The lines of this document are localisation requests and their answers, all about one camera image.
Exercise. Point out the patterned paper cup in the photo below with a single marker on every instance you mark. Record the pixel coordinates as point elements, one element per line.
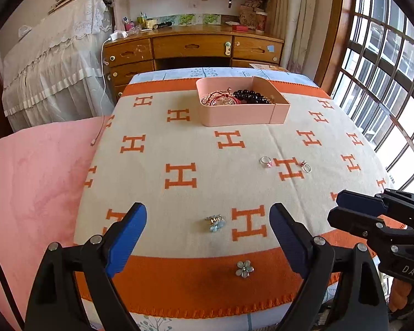
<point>261,23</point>

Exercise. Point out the wooden desk with drawers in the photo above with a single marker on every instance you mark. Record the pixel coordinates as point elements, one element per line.
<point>189,46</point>

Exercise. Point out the pink bedding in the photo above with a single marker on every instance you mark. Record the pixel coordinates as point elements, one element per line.
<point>31,196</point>

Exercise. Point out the floral paper bag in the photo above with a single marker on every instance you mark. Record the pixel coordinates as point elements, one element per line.
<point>247,17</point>

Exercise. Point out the clear bangle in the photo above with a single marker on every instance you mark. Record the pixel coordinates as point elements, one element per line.
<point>224,101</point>

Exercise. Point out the black flashlight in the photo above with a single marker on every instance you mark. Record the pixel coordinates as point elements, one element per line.
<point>163,25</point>

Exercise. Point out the silver flower brooch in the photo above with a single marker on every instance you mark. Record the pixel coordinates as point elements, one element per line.
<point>245,269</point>

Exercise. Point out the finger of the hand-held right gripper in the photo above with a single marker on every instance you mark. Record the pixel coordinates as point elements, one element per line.
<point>355,222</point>
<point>358,201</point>

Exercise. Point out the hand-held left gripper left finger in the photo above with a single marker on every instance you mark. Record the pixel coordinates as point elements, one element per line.
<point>126,241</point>

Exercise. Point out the small red box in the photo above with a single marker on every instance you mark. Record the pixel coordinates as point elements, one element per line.
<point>240,28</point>

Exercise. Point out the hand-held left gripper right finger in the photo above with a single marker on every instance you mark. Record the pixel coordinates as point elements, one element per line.
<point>289,238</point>

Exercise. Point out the orange packet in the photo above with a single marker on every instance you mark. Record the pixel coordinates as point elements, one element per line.
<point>269,68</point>

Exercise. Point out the white charger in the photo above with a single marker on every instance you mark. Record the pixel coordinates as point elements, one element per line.
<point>118,35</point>

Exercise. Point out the blue flower clip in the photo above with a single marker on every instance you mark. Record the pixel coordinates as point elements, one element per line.
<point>214,227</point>

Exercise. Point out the orange and beige printed blanket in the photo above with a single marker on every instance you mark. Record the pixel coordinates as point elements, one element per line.
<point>193,282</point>

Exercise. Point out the pink box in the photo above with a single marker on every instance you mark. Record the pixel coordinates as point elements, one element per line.
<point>234,117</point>

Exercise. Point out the grid pane window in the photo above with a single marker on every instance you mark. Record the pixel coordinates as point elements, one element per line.
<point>383,76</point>

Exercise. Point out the pale floral curtain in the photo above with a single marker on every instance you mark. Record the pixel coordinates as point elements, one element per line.
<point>296,24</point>

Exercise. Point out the white lace cover cloth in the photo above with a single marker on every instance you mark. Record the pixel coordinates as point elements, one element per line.
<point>55,58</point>

